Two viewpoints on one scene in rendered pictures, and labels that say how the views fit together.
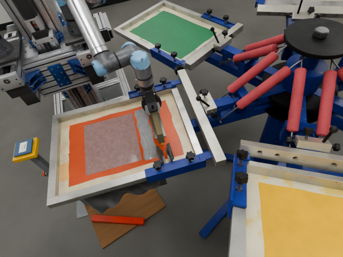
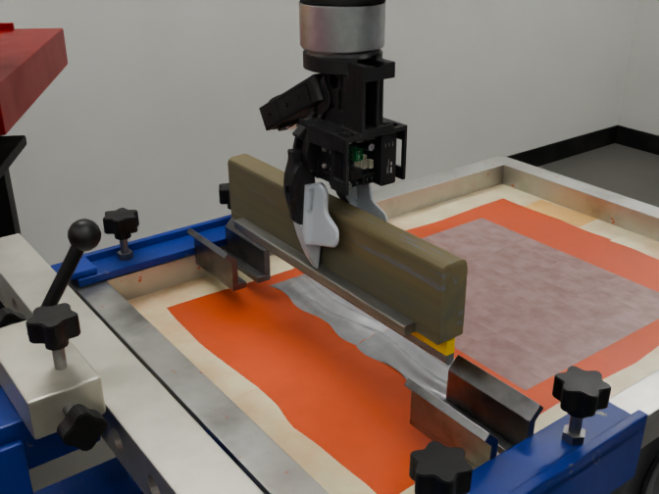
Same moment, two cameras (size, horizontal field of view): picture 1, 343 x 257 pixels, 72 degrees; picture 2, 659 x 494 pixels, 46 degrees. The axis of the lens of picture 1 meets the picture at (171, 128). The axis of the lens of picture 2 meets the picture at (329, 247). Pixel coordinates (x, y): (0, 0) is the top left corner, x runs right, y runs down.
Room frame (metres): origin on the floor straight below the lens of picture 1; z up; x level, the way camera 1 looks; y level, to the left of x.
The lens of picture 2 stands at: (1.43, -0.29, 1.43)
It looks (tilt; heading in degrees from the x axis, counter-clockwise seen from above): 25 degrees down; 149
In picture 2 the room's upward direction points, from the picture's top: straight up
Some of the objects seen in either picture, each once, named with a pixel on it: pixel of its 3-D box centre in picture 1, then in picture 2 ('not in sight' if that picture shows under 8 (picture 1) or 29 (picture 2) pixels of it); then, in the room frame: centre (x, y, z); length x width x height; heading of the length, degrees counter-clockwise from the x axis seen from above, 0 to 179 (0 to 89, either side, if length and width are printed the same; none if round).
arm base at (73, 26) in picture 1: (77, 22); not in sight; (1.48, 0.45, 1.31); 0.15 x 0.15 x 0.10
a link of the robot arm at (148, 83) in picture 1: (144, 79); (345, 27); (0.84, 0.08, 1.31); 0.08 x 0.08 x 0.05
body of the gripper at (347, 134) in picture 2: (148, 91); (347, 120); (0.85, 0.08, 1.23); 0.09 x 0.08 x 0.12; 6
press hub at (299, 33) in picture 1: (283, 120); not in sight; (0.91, -0.76, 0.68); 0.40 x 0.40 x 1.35
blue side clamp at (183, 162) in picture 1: (175, 168); (184, 259); (0.54, 0.02, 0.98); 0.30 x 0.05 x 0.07; 96
